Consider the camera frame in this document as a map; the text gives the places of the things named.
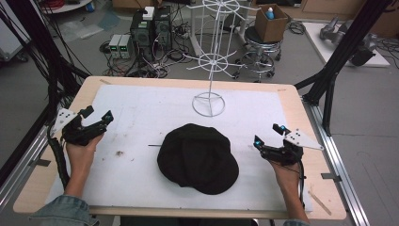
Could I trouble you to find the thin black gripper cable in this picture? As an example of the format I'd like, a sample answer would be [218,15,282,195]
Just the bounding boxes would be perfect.
[295,159,308,210]

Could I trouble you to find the tangle of floor cables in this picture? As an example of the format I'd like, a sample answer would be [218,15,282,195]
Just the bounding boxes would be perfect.
[99,18,197,79]

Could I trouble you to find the black hat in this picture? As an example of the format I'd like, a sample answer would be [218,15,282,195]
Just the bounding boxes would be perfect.
[156,122,240,196]

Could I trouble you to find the small white box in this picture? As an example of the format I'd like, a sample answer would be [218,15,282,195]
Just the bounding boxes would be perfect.
[142,6,155,22]

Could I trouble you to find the person's left denim sleeve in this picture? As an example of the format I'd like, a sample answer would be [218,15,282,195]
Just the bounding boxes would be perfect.
[28,194,101,226]

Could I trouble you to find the chrome rolling stool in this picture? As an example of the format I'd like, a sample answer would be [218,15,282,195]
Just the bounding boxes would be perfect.
[232,25,282,84]

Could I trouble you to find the person's left hand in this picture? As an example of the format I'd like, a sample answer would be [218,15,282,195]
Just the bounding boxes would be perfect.
[65,133,105,172]

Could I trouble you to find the aluminium rail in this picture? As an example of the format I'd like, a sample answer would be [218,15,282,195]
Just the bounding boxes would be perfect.
[301,96,372,226]
[0,124,49,206]

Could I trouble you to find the coiled black cable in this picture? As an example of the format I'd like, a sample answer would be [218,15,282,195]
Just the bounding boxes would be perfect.
[287,20,307,36]

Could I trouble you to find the person's denim sleeve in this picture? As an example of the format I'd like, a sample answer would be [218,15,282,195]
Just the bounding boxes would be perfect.
[281,218,311,226]
[28,194,101,226]

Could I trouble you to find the grey tape strip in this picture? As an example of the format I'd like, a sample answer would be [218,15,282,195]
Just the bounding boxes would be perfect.
[28,158,52,168]
[320,172,343,184]

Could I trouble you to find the brown cardboard box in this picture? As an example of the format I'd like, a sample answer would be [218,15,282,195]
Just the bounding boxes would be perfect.
[254,3,289,44]

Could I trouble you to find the round white table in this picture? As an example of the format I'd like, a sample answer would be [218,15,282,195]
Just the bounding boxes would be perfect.
[40,0,94,14]

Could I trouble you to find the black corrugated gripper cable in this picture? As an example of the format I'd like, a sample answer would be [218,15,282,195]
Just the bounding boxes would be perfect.
[46,123,72,190]

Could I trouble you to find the person's right denim sleeve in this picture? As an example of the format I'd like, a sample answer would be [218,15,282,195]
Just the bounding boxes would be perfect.
[281,218,311,226]

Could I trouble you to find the clear plastic sheet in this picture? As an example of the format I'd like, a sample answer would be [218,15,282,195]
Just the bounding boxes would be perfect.
[58,11,121,40]

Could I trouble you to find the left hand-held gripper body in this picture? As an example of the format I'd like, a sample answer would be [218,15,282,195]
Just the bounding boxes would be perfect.
[50,107,108,147]

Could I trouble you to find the person's right hand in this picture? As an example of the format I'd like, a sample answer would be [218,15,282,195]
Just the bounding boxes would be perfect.
[269,158,302,189]

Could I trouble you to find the white wire hat rack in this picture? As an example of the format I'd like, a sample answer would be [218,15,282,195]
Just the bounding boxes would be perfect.
[183,0,262,119]

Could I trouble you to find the black computer tower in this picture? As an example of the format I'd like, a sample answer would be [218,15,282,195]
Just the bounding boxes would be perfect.
[129,10,155,61]
[152,5,173,53]

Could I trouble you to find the light wooden stick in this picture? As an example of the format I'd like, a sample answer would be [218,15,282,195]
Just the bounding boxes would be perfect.
[307,190,333,217]

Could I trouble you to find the grey equipment case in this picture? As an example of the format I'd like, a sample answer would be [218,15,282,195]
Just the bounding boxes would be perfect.
[0,6,31,63]

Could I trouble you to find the grey power supply unit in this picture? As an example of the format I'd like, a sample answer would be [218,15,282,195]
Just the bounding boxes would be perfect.
[108,33,123,59]
[119,34,135,60]

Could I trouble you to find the white foam mat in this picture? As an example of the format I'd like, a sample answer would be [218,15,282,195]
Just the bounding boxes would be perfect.
[44,84,314,213]

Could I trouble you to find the white floor board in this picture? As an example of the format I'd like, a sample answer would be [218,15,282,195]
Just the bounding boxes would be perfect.
[302,21,391,69]

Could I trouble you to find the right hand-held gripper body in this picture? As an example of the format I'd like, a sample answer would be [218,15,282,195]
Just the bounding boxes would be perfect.
[260,128,325,167]

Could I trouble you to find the black metal frame stand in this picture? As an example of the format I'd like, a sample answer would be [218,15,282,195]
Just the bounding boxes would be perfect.
[4,0,92,121]
[294,0,394,137]

